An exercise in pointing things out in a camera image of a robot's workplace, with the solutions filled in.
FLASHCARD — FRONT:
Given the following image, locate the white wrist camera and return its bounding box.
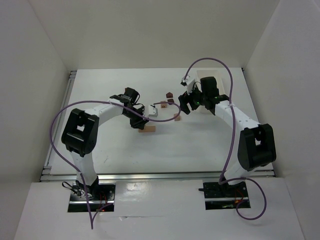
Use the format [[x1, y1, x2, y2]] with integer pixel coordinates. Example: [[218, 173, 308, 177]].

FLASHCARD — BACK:
[[147, 105, 158, 117], [180, 75, 196, 95]]

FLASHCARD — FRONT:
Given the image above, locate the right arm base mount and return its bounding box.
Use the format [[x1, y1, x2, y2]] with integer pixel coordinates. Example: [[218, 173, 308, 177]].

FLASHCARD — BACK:
[[198, 182, 251, 210]]

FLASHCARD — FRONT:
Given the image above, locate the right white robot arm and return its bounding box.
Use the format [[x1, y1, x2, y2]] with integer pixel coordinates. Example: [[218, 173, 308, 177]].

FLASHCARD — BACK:
[[178, 76, 277, 186]]

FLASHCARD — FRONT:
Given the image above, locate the aluminium rail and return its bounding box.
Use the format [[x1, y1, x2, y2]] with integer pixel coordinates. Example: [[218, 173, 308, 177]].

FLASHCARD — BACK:
[[39, 167, 275, 181], [44, 70, 77, 168]]

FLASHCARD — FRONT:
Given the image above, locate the white plastic bin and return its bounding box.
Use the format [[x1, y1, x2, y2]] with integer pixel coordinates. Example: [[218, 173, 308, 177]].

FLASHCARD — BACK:
[[196, 70, 226, 95]]

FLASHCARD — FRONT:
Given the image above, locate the long light wood block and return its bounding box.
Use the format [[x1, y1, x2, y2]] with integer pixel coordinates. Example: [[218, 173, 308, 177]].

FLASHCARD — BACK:
[[138, 125, 156, 133]]

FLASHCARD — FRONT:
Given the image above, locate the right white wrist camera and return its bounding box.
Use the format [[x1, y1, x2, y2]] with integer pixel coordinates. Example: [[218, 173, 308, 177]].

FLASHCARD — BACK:
[[180, 75, 196, 95]]

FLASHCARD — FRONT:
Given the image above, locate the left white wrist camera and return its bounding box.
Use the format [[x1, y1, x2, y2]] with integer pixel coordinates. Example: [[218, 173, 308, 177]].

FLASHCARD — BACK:
[[147, 105, 158, 117]]

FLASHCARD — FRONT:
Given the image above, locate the aluminium front rail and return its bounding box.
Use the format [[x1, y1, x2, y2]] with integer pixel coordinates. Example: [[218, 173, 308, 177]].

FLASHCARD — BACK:
[[39, 167, 275, 181]]

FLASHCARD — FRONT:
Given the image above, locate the aluminium left rail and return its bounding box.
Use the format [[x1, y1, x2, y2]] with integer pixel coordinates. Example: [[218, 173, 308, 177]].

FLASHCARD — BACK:
[[44, 70, 77, 168]]

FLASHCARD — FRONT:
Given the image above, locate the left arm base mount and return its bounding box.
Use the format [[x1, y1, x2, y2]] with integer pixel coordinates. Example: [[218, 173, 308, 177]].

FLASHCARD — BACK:
[[61, 181, 116, 213]]

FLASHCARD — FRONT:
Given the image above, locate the dark brown house block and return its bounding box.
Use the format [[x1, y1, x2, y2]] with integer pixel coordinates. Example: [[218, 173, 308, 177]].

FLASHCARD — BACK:
[[166, 92, 173, 99]]

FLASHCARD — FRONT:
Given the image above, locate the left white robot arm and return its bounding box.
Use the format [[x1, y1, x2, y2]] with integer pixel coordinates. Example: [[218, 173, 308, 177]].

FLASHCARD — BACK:
[[61, 87, 149, 198]]

